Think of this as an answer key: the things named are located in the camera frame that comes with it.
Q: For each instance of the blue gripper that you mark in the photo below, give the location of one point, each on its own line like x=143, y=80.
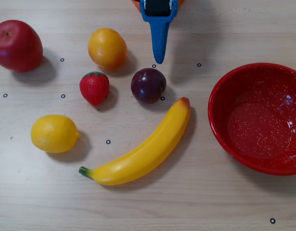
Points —
x=159, y=18

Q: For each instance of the yellow lemon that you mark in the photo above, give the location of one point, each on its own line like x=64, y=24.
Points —
x=54, y=133

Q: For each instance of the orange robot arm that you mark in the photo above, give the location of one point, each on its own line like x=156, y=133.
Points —
x=136, y=2

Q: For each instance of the red speckled bowl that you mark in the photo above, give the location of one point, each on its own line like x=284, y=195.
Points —
x=256, y=125

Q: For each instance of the dark purple plum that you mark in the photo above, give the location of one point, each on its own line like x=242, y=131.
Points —
x=147, y=85

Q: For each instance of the orange fruit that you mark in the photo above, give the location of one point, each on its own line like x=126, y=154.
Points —
x=106, y=48

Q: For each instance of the red strawberry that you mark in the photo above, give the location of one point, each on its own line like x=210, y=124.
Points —
x=94, y=87

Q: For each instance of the yellow banana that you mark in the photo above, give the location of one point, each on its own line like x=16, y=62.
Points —
x=147, y=149

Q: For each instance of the red apple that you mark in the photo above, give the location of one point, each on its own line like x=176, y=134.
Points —
x=16, y=45

